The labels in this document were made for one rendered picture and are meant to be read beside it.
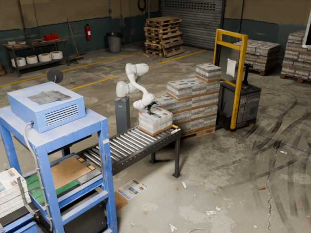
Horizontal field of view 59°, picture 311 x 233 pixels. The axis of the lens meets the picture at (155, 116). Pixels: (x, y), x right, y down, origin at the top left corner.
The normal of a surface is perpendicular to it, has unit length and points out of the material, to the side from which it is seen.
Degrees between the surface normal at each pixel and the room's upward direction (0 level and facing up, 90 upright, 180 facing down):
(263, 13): 90
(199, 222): 0
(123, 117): 90
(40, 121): 90
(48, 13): 90
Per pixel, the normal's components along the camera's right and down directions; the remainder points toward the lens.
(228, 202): 0.00, -0.89
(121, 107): -0.20, 0.44
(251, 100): 0.45, 0.40
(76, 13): 0.72, 0.31
